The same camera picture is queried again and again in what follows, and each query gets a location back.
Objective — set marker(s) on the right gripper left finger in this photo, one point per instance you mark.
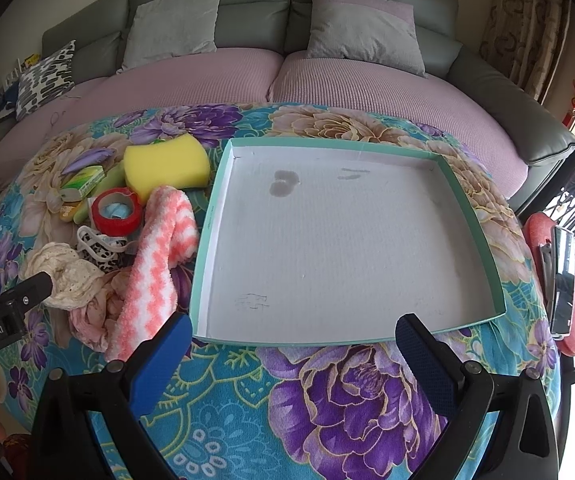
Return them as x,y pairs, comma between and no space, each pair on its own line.
64,444

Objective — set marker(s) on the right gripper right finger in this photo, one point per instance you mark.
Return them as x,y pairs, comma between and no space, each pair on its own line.
522,444

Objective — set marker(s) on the pink fabric scrunchie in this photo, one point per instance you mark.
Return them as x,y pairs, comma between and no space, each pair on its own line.
93,325

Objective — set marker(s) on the cream lace scrunchie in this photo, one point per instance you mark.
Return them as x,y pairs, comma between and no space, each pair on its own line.
75,281

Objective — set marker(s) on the leopard print scrunchie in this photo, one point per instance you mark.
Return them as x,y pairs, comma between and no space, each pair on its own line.
108,253

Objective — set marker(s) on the green tissue pack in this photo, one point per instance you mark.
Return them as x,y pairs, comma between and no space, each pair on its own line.
82,184

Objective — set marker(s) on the red tape roll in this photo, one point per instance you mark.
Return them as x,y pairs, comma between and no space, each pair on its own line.
117,227

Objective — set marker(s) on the pink white fuzzy sock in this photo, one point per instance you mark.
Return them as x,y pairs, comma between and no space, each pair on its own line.
169,238

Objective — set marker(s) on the purple wet wipes pack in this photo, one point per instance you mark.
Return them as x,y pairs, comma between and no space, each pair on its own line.
89,158

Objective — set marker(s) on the yellow sponge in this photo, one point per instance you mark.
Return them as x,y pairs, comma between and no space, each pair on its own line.
181,163

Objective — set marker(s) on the green microfiber cloth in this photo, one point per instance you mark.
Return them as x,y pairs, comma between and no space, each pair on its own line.
114,178

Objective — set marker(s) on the orange sachet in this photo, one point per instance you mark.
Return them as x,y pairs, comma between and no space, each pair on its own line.
68,210

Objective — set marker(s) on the floral blue tablecloth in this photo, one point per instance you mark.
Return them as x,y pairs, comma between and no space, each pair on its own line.
304,413

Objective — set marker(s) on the blue cushion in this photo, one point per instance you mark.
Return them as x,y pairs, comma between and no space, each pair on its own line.
8,100

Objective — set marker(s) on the smartphone on stool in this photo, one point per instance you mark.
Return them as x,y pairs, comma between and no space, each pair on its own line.
558,266

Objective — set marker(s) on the black white patterned cushion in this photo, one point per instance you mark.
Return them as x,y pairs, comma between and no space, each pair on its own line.
45,81

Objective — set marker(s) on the red plastic stool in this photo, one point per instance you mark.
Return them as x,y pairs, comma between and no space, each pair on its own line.
536,230

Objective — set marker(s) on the teal white shallow box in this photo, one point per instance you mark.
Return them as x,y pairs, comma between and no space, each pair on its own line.
317,242

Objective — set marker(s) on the grey cushion left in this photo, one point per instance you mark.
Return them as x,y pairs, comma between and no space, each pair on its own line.
172,22

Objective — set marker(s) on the pink sofa seat cover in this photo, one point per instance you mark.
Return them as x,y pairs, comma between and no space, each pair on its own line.
239,75

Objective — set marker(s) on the grey sofa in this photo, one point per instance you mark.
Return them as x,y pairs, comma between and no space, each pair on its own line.
282,26

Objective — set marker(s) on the grey pink cushion right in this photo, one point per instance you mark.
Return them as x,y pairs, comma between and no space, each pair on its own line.
371,31

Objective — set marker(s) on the patterned brown curtain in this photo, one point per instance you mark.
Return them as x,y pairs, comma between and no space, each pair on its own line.
524,41

